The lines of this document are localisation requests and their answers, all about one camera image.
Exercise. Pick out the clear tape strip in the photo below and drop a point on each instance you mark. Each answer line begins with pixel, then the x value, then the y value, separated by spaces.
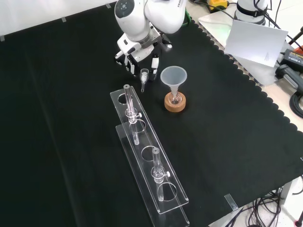
pixel 64 19
pixel 2 38
pixel 231 201
pixel 108 6

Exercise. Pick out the clear acrylic funnel stand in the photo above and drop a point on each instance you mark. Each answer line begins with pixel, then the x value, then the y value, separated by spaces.
pixel 151 151

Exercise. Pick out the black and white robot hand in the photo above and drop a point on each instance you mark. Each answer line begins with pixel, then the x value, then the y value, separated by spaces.
pixel 129 46

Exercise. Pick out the grey table leg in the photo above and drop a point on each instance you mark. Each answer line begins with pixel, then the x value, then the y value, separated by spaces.
pixel 287 196

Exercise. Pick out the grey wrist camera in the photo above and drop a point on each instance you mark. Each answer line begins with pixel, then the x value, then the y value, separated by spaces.
pixel 167 44

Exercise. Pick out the translucent plastic funnel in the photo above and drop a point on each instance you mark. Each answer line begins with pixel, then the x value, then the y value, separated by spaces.
pixel 173 75

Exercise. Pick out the black and orange tripod leg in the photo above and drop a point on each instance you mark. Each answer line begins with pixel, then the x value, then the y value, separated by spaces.
pixel 296 39

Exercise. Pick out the black bench cloth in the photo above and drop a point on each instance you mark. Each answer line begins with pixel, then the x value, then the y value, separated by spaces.
pixel 71 94

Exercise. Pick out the white standing card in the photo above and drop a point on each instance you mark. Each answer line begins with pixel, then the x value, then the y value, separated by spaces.
pixel 255 42

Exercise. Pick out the clear glass weighing funnel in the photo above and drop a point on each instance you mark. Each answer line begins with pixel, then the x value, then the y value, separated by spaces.
pixel 144 75

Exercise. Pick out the grey flat board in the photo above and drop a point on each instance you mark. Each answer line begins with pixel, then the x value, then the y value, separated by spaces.
pixel 217 28

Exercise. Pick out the black handheld device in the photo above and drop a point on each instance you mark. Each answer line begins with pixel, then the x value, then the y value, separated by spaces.
pixel 287 74

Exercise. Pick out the black power adapter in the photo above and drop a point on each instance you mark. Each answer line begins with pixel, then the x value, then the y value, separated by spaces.
pixel 293 56

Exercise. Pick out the yellow stop button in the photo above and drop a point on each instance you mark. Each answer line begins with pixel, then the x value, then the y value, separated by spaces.
pixel 219 5

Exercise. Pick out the clear round-bottom flask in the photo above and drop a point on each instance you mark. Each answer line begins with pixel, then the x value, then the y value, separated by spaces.
pixel 175 100

